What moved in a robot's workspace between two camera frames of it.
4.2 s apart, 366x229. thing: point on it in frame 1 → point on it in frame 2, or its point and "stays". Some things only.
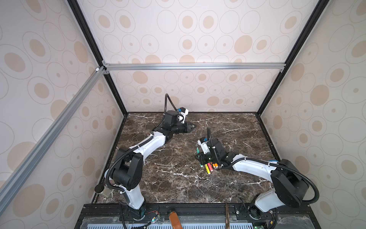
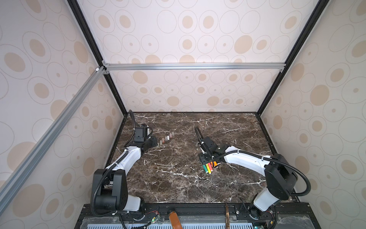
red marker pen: x=210 y=167 stays
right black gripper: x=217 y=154 stays
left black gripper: x=186 y=127 → x=154 y=141
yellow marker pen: x=207 y=169 stays
